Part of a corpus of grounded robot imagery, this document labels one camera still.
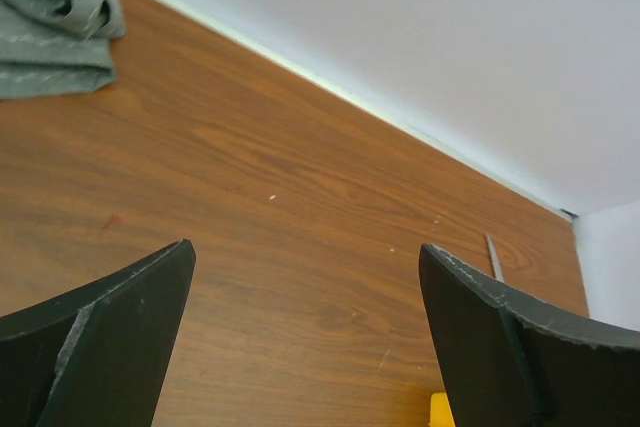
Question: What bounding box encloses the grey cloth napkin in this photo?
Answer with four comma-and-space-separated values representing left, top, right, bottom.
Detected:
1, 0, 126, 99

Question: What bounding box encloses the green handled steak knife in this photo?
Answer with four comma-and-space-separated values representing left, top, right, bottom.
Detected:
485, 233, 504, 282

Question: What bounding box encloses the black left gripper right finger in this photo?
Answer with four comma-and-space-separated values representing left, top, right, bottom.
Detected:
419, 244, 639, 426

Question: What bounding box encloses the yellow plastic tray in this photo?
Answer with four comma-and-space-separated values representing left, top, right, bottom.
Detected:
429, 392, 455, 427

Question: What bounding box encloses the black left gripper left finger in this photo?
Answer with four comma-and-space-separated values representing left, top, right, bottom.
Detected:
1, 240, 196, 426

